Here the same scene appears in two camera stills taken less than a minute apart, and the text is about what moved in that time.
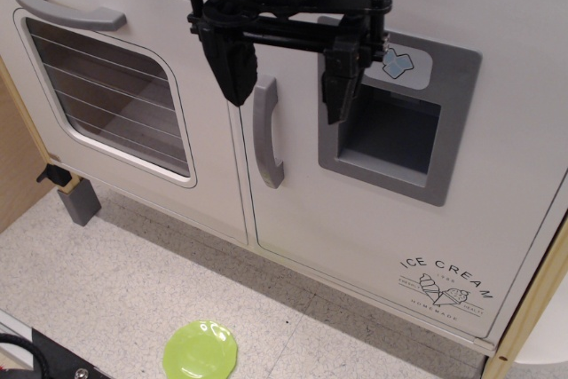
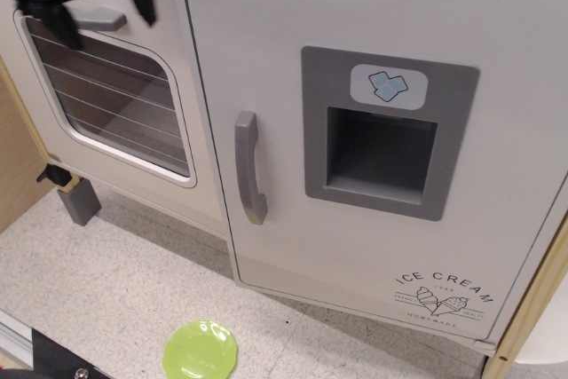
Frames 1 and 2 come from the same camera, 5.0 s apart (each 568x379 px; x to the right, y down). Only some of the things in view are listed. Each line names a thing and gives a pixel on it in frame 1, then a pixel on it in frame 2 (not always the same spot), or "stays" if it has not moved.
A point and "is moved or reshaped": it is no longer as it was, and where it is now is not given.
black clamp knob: (56, 174) stays
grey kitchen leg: (82, 202) stays
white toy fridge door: (458, 264) is moved or reshaped
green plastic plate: (201, 350) stays
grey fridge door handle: (264, 100) -> (246, 129)
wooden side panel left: (24, 156) stays
